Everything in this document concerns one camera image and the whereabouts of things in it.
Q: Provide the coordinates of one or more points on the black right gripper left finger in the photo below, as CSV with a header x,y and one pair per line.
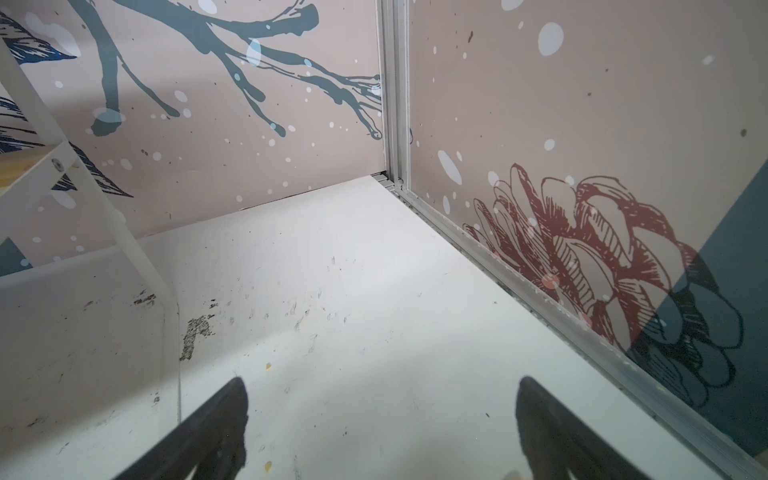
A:
x,y
209,444

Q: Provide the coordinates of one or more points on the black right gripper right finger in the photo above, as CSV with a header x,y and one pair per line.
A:
x,y
559,445

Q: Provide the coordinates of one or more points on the white frame wooden shelf rack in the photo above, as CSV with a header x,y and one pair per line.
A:
x,y
28,175

